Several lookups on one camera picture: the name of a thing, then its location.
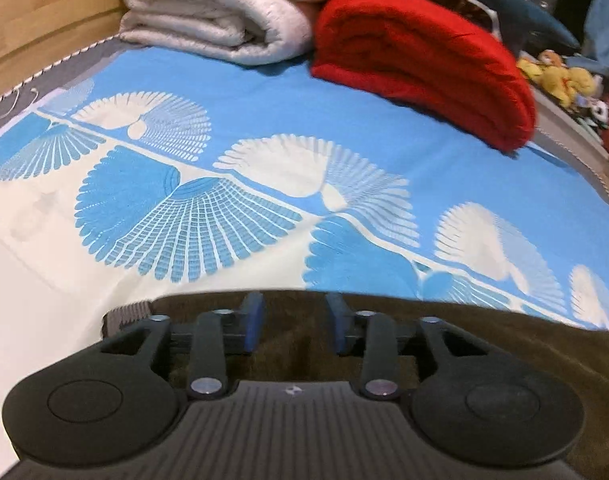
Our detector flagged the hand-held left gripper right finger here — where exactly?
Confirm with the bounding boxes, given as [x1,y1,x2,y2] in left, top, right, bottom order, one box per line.
[325,293,486,400]

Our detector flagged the wooden headboard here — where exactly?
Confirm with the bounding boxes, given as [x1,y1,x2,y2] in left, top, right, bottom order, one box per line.
[0,0,125,106]

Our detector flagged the blue white patterned bed sheet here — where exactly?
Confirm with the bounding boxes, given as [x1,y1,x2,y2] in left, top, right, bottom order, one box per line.
[0,40,609,480]

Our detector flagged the dark blue shark plush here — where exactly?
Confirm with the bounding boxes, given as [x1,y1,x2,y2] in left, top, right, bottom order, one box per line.
[468,0,582,52]

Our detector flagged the folded white blanket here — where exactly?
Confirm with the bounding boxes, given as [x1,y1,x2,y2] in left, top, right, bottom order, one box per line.
[116,0,342,66]

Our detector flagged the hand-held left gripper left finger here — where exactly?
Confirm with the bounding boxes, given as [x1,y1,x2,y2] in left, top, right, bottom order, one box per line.
[100,291,266,401]

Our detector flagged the yellow plush toy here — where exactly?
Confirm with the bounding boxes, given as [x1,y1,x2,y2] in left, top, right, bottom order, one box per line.
[516,50,604,108]

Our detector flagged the folded red blanket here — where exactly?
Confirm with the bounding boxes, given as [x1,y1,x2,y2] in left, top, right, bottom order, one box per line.
[310,0,539,155]

